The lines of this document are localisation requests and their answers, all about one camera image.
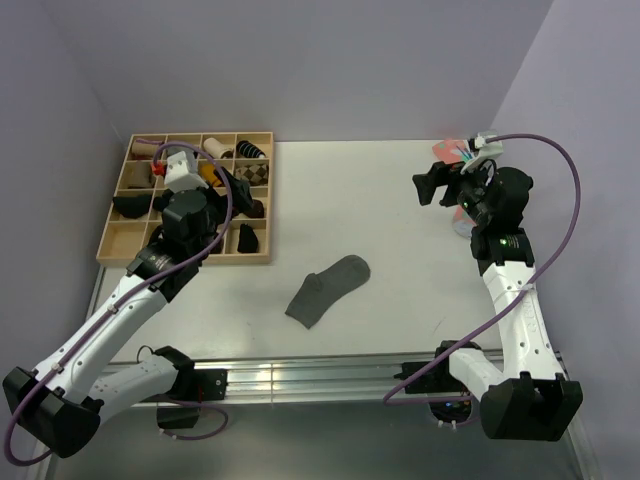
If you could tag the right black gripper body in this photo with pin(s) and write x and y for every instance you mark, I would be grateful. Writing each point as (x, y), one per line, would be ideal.
(471, 196)

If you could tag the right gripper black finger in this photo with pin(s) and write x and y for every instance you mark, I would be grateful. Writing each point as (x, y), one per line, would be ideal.
(425, 187)
(448, 176)

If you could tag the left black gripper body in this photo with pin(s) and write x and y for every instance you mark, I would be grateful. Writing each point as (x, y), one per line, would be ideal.
(218, 206)

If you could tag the grey sock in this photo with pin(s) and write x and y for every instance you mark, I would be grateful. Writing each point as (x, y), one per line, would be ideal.
(320, 291)

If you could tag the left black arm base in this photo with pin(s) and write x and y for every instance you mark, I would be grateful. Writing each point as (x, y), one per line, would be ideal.
(205, 385)

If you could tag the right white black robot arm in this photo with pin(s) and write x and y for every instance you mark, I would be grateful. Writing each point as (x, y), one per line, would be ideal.
(528, 397)

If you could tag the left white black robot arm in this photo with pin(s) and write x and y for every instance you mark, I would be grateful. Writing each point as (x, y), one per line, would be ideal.
(64, 399)

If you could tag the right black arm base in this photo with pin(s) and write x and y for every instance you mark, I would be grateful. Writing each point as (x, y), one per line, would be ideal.
(439, 381)

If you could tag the pink patterned sock pair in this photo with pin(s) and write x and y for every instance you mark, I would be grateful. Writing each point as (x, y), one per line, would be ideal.
(451, 151)

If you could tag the mustard yellow rolled sock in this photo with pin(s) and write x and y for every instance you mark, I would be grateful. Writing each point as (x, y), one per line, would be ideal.
(209, 173)

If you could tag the dark brown rolled sock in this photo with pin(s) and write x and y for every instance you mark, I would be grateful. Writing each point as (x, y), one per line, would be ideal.
(256, 211)

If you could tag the brown checkered rolled sock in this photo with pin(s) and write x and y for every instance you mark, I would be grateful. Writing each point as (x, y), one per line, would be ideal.
(253, 174)

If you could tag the black rolled sock bottom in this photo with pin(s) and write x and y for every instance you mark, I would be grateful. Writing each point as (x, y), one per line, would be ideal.
(248, 241)

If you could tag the black rolled sock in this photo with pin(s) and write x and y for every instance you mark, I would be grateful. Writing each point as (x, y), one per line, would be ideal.
(132, 207)
(248, 241)

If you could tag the white brown rolled sock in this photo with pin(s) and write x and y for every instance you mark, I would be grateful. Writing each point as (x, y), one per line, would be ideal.
(216, 149)

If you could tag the black white striped sock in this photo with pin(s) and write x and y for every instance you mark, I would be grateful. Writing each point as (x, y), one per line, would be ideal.
(249, 150)

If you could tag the black rolled sock left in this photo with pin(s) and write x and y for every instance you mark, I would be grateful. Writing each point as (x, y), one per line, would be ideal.
(132, 207)

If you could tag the taupe rolled sock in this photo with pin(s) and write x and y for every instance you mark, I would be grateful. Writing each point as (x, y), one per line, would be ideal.
(141, 176)

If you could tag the beige purple rolled sock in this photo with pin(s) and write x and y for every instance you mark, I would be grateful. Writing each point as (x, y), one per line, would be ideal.
(144, 148)

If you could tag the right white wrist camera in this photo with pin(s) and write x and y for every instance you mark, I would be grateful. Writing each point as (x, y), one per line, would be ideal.
(481, 147)

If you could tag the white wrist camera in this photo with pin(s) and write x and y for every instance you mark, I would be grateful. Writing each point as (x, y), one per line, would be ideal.
(180, 173)
(481, 147)

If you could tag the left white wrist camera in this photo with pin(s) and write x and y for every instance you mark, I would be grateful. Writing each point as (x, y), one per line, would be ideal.
(180, 173)

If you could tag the aluminium rail frame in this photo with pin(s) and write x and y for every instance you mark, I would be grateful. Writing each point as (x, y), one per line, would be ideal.
(325, 379)

